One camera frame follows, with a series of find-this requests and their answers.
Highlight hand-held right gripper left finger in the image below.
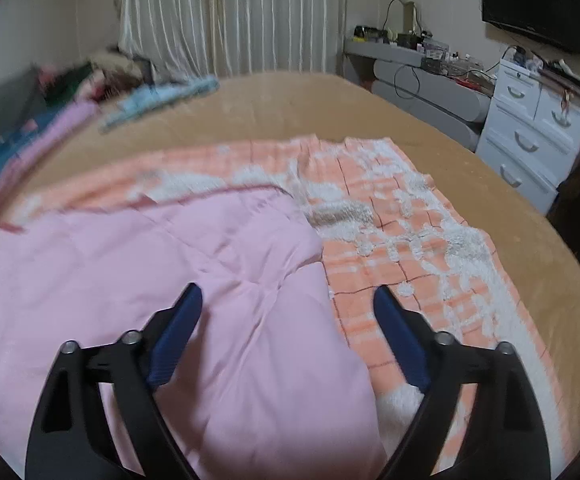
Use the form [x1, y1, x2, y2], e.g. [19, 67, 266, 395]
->
[26, 283, 203, 480]

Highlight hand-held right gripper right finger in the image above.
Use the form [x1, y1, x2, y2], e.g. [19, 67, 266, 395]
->
[373, 286, 553, 480]

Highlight pile of mixed clothes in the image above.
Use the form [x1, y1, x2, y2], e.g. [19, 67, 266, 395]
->
[35, 47, 155, 107]

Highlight light blue striped cloth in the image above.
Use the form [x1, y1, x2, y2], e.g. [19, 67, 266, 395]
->
[99, 76, 219, 134]

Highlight white chest of drawers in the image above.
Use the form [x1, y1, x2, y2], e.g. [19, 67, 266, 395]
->
[476, 57, 580, 217]

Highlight grey desk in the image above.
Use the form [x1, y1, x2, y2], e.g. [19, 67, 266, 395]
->
[345, 40, 493, 152]

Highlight blue floral quilt pink lining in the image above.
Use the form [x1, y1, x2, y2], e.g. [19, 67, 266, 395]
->
[0, 100, 102, 241]

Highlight bed with tan sheet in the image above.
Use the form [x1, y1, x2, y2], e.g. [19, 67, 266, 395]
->
[15, 72, 580, 480]

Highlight clutter of small desk things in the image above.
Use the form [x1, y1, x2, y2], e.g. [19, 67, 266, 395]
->
[352, 0, 496, 92]

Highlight cream striped curtain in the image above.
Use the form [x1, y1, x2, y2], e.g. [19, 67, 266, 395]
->
[119, 0, 347, 85]

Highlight black cable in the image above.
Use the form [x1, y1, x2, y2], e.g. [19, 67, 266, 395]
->
[393, 64, 421, 105]

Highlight black wall television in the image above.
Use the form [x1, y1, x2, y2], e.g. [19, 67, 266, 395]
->
[480, 0, 580, 58]

